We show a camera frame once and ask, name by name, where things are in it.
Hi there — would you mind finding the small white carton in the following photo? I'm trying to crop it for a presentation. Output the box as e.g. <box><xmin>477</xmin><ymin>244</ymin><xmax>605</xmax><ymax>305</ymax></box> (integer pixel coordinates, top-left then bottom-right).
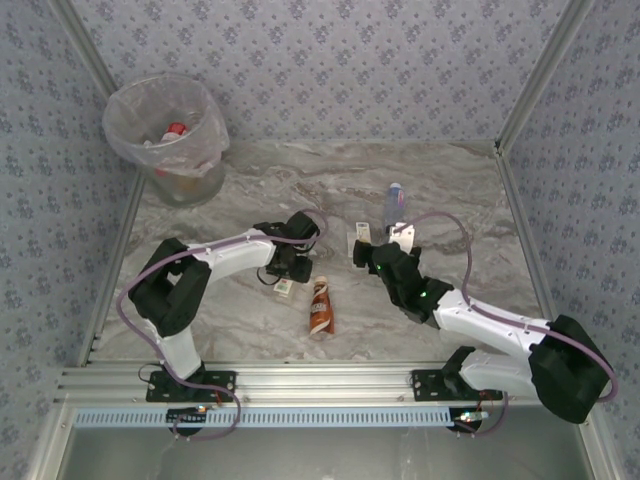
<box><xmin>348</xmin><ymin>222</ymin><xmax>374</xmax><ymax>259</ymax></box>

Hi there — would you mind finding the clear bottle blue cap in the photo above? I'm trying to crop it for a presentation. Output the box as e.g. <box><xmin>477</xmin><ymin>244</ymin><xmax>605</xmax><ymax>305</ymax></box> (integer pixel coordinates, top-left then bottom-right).
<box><xmin>382</xmin><ymin>182</ymin><xmax>407</xmax><ymax>234</ymax></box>

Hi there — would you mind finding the clear bottle red cap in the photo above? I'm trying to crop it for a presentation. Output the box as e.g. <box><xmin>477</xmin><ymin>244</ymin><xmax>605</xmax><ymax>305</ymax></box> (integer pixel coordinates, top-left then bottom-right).
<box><xmin>160</xmin><ymin>122</ymin><xmax>190</xmax><ymax>147</ymax></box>

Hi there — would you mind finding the grey waste bin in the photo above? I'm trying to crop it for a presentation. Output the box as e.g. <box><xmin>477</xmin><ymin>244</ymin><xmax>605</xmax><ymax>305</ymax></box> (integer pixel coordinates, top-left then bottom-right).
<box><xmin>102</xmin><ymin>72</ymin><xmax>231</xmax><ymax>209</ymax></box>

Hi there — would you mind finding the clear plastic bin liner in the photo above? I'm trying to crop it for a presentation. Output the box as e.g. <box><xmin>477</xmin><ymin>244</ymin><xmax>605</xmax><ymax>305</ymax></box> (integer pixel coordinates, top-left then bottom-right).
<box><xmin>102</xmin><ymin>72</ymin><xmax>231</xmax><ymax>179</ymax></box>

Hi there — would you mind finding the brown chocolate drink bottle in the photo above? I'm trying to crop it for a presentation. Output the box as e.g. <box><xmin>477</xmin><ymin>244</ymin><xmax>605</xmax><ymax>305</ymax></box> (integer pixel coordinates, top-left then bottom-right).
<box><xmin>308</xmin><ymin>274</ymin><xmax>336</xmax><ymax>342</ymax></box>

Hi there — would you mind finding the small black circuit board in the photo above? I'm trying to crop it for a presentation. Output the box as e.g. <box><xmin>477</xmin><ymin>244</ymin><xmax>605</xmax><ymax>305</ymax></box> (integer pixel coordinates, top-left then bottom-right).
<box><xmin>166</xmin><ymin>406</ymin><xmax>209</xmax><ymax>424</ymax></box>
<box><xmin>449</xmin><ymin>407</ymin><xmax>490</xmax><ymax>427</ymax></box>

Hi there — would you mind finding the grey metal lower panel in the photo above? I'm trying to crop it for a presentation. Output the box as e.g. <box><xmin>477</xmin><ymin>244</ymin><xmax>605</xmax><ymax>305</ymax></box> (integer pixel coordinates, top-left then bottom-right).
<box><xmin>27</xmin><ymin>403</ymin><xmax>617</xmax><ymax>480</ymax></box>

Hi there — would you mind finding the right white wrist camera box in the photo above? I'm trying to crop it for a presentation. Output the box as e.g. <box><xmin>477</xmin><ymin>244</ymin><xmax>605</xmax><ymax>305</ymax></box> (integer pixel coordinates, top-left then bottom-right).
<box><xmin>388</xmin><ymin>223</ymin><xmax>416</xmax><ymax>254</ymax></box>

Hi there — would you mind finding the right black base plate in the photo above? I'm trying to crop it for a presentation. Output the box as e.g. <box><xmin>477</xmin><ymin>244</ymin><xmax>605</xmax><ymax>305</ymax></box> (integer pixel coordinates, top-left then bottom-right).
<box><xmin>410</xmin><ymin>369</ymin><xmax>504</xmax><ymax>403</ymax></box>

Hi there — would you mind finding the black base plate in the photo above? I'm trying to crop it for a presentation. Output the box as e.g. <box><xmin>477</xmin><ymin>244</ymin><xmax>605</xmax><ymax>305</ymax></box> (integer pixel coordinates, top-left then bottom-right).
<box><xmin>145</xmin><ymin>370</ymin><xmax>237</xmax><ymax>403</ymax></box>
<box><xmin>410</xmin><ymin>369</ymin><xmax>504</xmax><ymax>403</ymax></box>

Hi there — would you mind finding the aluminium mounting rail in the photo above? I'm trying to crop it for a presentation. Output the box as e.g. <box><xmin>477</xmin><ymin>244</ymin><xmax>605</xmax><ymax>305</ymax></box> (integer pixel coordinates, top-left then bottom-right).
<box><xmin>53</xmin><ymin>363</ymin><xmax>600</xmax><ymax>404</ymax></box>

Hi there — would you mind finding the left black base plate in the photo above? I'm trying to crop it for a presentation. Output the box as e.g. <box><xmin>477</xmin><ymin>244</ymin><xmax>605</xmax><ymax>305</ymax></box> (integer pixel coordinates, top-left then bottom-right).
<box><xmin>145</xmin><ymin>370</ymin><xmax>237</xmax><ymax>403</ymax></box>

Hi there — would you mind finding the slotted pale cable duct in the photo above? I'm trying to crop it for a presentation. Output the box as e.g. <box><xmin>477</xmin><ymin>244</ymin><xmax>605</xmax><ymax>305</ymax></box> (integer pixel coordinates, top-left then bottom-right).
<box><xmin>73</xmin><ymin>406</ymin><xmax>490</xmax><ymax>430</ymax></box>

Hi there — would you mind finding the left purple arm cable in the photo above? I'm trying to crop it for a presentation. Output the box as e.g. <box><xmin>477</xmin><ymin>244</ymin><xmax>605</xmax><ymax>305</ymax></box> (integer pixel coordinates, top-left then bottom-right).
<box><xmin>116</xmin><ymin>208</ymin><xmax>329</xmax><ymax>442</ymax></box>

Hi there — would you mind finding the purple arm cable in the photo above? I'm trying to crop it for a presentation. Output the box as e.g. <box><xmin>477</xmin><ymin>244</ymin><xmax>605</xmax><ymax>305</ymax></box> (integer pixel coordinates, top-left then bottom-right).
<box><xmin>394</xmin><ymin>211</ymin><xmax>620</xmax><ymax>440</ymax></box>
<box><xmin>116</xmin><ymin>208</ymin><xmax>329</xmax><ymax>442</ymax></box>

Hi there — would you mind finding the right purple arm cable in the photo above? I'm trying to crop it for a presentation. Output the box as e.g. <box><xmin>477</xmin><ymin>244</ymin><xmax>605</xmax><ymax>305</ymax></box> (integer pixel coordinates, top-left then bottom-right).
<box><xmin>394</xmin><ymin>211</ymin><xmax>620</xmax><ymax>440</ymax></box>

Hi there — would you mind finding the aluminium corner post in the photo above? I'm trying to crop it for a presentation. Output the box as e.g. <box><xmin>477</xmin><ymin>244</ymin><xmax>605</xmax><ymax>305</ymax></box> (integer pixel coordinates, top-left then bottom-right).
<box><xmin>492</xmin><ymin>0</ymin><xmax>597</xmax><ymax>154</ymax></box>
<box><xmin>49</xmin><ymin>0</ymin><xmax>117</xmax><ymax>96</ymax></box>

